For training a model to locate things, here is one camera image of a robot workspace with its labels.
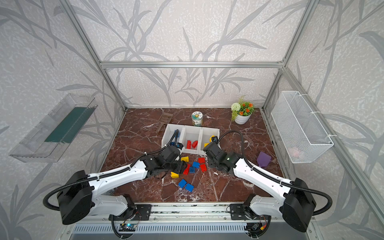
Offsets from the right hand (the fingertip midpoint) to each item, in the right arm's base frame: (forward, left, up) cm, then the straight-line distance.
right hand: (213, 152), depth 82 cm
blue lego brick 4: (-1, +18, +10) cm, 21 cm away
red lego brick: (+11, +11, -9) cm, 18 cm away
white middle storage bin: (+20, +14, -11) cm, 27 cm away
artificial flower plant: (+32, -22, +2) cm, 39 cm away
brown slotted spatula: (+36, +35, -12) cm, 52 cm away
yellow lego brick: (+15, 0, -8) cm, 17 cm away
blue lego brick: (-3, +10, -11) cm, 15 cm away
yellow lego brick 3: (-9, +23, -9) cm, 26 cm away
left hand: (-4, +16, -3) cm, 16 cm away
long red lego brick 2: (+11, +15, -10) cm, 21 cm away
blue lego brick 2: (-5, +13, -12) cm, 18 cm away
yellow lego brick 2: (+9, +4, -7) cm, 13 cm away
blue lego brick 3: (-16, +13, -11) cm, 23 cm away
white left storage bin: (+22, +29, -10) cm, 38 cm away
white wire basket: (-4, -35, +23) cm, 43 cm away
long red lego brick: (-7, +16, -11) cm, 21 cm away
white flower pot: (+30, -22, -8) cm, 38 cm away
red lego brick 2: (+1, +7, -13) cm, 15 cm away
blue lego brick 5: (-13, +18, -11) cm, 25 cm away
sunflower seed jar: (+30, +10, -4) cm, 31 cm away
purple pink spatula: (+1, -32, -11) cm, 34 cm away
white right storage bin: (+18, +4, -9) cm, 20 cm away
